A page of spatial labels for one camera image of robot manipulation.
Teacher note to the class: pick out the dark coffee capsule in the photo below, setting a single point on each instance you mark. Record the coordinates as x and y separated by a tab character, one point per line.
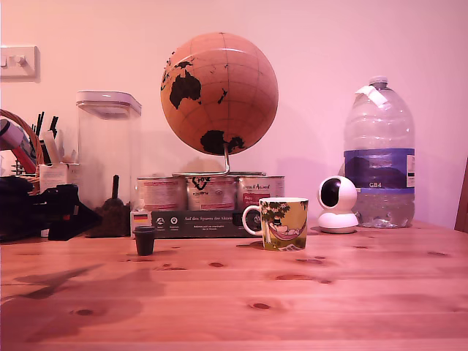
145	241

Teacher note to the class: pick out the small white carton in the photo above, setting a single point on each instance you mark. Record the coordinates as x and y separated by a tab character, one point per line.
54	176

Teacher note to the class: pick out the clear square lidded jar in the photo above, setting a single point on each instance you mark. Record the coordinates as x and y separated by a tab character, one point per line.
108	146

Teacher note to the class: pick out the woven wicker basket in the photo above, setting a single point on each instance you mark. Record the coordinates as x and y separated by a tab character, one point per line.
33	140

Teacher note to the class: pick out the white and red tube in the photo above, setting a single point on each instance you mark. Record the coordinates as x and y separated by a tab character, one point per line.
14	140

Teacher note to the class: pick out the dark printed flat box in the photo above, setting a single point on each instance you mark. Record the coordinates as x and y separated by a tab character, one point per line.
197	223

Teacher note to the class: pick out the metal tin with red label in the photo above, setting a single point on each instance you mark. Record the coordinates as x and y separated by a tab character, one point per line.
260	190

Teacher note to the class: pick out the cork globe on metal stand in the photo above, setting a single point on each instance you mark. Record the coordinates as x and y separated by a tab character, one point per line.
226	95

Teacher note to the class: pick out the illustrated green mug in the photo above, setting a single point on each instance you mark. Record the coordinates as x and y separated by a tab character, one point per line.
285	225

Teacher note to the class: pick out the large clear water bottle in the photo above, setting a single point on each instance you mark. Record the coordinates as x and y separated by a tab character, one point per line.
380	168

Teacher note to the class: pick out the white wall light switch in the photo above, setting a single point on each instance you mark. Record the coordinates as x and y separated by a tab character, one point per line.
20	63

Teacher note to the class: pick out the small white round camera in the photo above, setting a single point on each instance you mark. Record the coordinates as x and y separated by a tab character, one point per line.
338	204

